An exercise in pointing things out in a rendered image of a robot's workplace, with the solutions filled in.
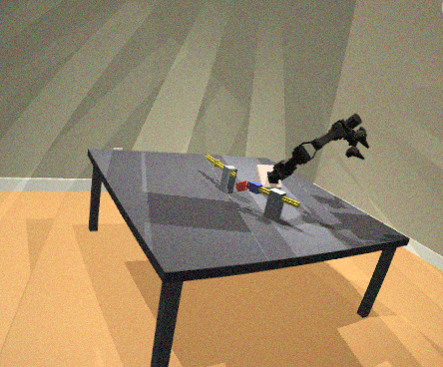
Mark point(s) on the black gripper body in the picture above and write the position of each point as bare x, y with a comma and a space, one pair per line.
353, 150

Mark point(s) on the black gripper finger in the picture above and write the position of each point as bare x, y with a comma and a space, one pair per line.
365, 144
359, 155

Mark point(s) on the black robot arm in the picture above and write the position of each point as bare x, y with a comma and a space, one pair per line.
285, 168

